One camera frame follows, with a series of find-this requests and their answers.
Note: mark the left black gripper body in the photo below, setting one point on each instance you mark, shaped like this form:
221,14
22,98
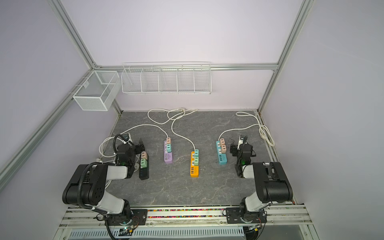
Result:
139,147

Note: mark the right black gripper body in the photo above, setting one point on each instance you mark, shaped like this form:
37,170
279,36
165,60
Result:
242,146

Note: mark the teal power strip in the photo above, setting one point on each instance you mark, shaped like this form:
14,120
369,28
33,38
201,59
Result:
221,156

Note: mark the orange power strip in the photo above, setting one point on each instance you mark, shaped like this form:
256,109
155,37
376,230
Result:
194,170

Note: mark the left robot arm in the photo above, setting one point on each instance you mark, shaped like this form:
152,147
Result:
87,187

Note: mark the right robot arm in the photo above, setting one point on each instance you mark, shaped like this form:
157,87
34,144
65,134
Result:
271,182

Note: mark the pink plug on black strip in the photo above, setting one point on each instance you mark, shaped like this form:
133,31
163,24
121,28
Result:
144,155

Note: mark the green plug on black strip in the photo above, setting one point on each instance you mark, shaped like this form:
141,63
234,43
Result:
143,163

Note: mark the black power strip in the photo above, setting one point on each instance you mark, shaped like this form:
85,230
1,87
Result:
144,173

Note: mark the purple power strip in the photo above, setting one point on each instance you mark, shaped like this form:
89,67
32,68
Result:
168,157

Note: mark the white mesh box basket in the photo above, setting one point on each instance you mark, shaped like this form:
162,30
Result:
98,91

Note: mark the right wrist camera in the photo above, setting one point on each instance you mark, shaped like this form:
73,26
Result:
241,140

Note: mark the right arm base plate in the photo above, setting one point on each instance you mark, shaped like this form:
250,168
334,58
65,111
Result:
238,216

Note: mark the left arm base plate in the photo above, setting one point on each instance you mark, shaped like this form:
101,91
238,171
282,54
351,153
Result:
137,217

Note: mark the aluminium front rail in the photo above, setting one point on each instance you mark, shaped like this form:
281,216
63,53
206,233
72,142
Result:
213,216

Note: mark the white vented cable duct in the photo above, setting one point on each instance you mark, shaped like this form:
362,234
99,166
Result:
156,233

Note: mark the white wire wall basket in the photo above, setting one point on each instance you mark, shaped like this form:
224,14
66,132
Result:
167,78

